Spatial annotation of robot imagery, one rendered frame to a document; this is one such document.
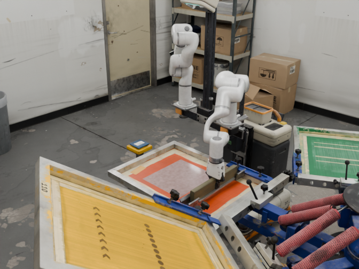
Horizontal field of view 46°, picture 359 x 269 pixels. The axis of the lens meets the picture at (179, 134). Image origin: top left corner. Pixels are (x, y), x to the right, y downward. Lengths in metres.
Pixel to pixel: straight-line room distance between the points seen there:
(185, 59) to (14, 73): 3.11
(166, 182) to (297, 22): 4.12
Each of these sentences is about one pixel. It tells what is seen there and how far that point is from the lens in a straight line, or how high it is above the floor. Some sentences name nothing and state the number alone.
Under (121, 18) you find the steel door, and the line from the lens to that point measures 6.48.
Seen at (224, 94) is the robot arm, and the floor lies 1.49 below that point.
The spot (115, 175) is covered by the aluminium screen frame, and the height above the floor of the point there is 0.99.
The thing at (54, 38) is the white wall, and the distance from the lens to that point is 5.78.
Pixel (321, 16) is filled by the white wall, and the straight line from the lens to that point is 6.02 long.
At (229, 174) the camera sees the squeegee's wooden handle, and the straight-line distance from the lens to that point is 2.44.
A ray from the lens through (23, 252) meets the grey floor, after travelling 3.66.
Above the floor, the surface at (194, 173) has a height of 0.96.
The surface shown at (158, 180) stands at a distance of 2.52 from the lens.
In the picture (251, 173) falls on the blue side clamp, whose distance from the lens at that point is 2.54.
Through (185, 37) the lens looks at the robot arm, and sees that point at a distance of 2.83.
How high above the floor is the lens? 2.27
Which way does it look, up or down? 25 degrees down
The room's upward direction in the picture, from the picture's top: straight up
